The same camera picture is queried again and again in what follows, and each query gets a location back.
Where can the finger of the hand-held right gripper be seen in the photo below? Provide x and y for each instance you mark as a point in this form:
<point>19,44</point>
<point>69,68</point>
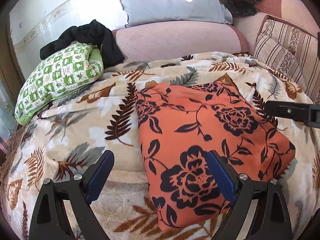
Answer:
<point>287,110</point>

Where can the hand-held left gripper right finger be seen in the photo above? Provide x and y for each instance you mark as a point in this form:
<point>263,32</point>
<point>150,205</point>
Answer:
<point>221,177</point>

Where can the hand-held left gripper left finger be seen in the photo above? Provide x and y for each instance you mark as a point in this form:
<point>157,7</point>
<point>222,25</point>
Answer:
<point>100,177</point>

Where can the orange floral garment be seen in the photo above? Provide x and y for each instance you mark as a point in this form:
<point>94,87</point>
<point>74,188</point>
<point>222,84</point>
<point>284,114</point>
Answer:
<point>200,120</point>

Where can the leaf print blanket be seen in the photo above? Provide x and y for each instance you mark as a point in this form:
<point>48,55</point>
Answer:
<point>82,120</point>

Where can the striped cushion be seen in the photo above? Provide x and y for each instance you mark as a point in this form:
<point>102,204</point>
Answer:
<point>282,50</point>

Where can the green checked pillow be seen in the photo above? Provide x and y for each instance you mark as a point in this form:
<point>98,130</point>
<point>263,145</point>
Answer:
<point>57,77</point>

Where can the wooden door with patterned glass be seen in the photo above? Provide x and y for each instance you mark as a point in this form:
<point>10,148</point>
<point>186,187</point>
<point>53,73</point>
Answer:
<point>6,105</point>

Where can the black cloth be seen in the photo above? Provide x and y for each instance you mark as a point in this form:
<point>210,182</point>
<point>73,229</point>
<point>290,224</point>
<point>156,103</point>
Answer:
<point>110,47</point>

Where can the pink sofa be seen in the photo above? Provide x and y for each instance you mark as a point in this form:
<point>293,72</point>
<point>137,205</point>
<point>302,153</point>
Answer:
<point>175,42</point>

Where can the light blue pillow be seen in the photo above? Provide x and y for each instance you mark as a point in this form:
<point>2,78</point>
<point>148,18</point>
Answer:
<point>162,5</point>

